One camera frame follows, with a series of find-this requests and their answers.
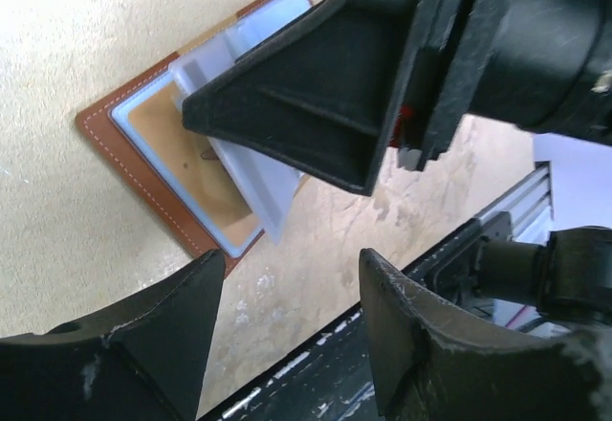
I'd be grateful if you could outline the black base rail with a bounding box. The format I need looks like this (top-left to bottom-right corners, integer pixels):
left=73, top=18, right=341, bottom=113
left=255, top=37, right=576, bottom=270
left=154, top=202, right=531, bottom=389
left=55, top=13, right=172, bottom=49
left=195, top=210, right=612, bottom=421

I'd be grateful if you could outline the brown leather card holder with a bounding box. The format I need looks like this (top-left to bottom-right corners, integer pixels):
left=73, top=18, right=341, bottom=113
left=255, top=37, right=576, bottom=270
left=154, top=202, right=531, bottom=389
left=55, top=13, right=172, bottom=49
left=76, top=0, right=317, bottom=281

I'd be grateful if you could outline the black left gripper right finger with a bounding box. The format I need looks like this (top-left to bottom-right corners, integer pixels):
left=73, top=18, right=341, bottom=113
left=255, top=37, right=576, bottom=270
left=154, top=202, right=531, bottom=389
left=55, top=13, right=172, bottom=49
left=359, top=249, right=611, bottom=420

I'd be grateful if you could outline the aluminium frame rail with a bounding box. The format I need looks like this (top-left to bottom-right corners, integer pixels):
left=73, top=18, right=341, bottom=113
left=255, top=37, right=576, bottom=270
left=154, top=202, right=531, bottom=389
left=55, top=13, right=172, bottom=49
left=476, top=162, right=554, bottom=245

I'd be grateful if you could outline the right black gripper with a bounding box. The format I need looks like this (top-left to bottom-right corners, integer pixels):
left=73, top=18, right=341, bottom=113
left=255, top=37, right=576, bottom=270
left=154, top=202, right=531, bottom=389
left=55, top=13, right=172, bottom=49
left=398, top=0, right=611, bottom=171

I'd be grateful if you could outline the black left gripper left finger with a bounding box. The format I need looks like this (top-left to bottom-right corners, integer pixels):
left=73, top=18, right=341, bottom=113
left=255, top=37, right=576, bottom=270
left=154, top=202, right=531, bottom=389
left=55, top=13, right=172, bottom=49
left=1, top=250, right=225, bottom=420

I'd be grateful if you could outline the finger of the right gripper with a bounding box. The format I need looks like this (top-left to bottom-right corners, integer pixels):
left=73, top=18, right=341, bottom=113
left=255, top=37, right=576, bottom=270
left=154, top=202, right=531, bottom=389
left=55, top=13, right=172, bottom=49
left=183, top=0, right=418, bottom=196

